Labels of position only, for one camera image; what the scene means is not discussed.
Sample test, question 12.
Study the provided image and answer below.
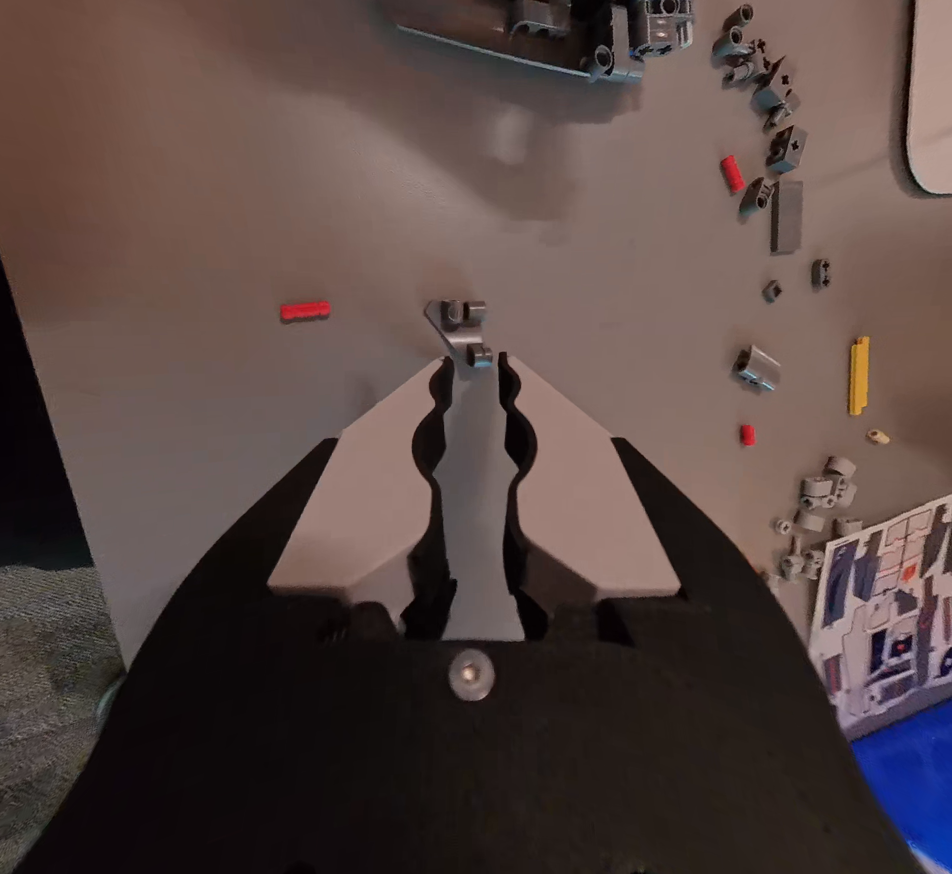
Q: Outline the lego sticker sheet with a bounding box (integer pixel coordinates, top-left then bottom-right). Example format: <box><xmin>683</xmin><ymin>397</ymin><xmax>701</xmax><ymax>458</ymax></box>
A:
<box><xmin>807</xmin><ymin>493</ymin><xmax>952</xmax><ymax>737</ymax></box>

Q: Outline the blue plastic bin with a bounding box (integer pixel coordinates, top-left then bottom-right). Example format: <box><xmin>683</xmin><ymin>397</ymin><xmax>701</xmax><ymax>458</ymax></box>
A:
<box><xmin>851</xmin><ymin>714</ymin><xmax>952</xmax><ymax>874</ymax></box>

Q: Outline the pile of light grey connectors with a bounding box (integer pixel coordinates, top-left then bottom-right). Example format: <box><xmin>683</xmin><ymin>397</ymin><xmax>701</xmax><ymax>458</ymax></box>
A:
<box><xmin>762</xmin><ymin>455</ymin><xmax>865</xmax><ymax>592</ymax></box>

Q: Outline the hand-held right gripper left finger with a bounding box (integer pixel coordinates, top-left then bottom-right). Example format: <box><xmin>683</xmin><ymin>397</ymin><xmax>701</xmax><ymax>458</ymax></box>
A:
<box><xmin>268</xmin><ymin>356</ymin><xmax>456</xmax><ymax>622</ymax></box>

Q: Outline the dark grey flat lego tile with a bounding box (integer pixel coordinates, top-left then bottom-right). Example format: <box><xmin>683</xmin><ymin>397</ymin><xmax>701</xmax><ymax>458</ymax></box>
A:
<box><xmin>770</xmin><ymin>179</ymin><xmax>805</xmax><ymax>255</ymax></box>

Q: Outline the cluster of dark grey pieces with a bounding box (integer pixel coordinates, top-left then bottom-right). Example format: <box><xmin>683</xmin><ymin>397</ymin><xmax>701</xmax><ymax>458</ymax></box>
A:
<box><xmin>710</xmin><ymin>2</ymin><xmax>812</xmax><ymax>176</ymax></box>

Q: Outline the white metal stand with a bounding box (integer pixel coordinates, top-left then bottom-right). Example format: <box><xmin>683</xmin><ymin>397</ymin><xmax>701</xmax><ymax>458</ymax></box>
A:
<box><xmin>906</xmin><ymin>0</ymin><xmax>952</xmax><ymax>195</ymax></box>

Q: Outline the dark grey lego panel piece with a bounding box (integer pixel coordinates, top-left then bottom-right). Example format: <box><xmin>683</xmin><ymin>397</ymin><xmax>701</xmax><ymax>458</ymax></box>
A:
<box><xmin>424</xmin><ymin>297</ymin><xmax>495</xmax><ymax>369</ymax></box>

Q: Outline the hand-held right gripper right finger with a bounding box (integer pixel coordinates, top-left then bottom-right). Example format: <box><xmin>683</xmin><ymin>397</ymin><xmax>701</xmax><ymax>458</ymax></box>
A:
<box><xmin>498</xmin><ymin>350</ymin><xmax>682</xmax><ymax>621</ymax></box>

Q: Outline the yellow lego axle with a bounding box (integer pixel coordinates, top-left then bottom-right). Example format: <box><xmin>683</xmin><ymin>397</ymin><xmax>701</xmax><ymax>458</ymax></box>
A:
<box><xmin>848</xmin><ymin>336</ymin><xmax>871</xmax><ymax>417</ymax></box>

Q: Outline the grey double lego connector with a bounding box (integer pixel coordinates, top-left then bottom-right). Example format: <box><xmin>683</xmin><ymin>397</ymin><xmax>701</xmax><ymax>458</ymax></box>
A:
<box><xmin>732</xmin><ymin>345</ymin><xmax>782</xmax><ymax>394</ymax></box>

